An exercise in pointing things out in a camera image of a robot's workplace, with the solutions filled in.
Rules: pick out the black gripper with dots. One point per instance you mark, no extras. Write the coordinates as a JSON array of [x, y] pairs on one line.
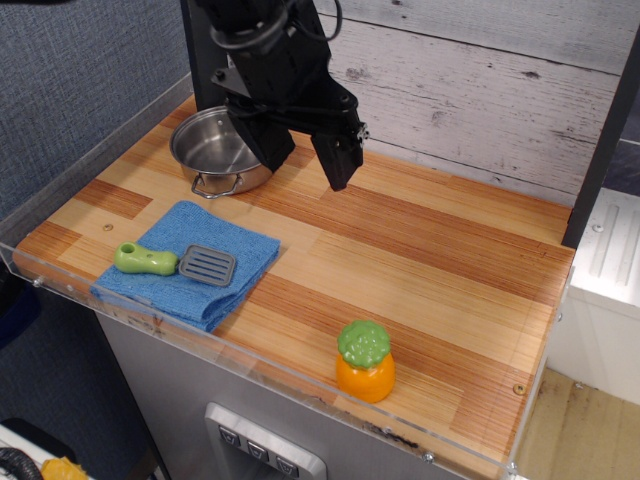
[[279, 81]]

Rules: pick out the stainless steel pot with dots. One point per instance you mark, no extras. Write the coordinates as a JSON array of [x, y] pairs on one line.
[[214, 158]]

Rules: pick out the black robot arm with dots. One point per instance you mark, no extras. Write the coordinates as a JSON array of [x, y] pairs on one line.
[[236, 15]]

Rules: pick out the orange pineapple salt shaker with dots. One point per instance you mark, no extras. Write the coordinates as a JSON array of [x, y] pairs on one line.
[[365, 367]]

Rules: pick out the blue folded cloth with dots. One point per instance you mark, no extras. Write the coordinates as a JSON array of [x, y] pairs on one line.
[[197, 304]]

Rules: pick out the grey cabinet with dispenser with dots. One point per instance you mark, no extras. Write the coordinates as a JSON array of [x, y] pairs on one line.
[[209, 422]]

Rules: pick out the white box with metal plate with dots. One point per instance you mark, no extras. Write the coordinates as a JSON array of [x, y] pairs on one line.
[[596, 338]]

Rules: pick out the yellow black object bottom left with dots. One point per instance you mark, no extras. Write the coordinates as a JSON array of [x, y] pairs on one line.
[[28, 452]]

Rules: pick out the dark vertical post left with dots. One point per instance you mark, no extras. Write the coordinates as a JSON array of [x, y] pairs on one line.
[[205, 57]]

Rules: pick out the dark vertical post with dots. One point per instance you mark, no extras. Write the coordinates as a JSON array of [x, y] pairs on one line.
[[611, 132], [205, 57]]

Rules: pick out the green handled grey spatula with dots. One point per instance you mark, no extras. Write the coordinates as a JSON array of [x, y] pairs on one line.
[[198, 263]]

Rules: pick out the dark vertical post right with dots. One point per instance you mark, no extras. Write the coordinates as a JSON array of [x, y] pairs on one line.
[[611, 132]]

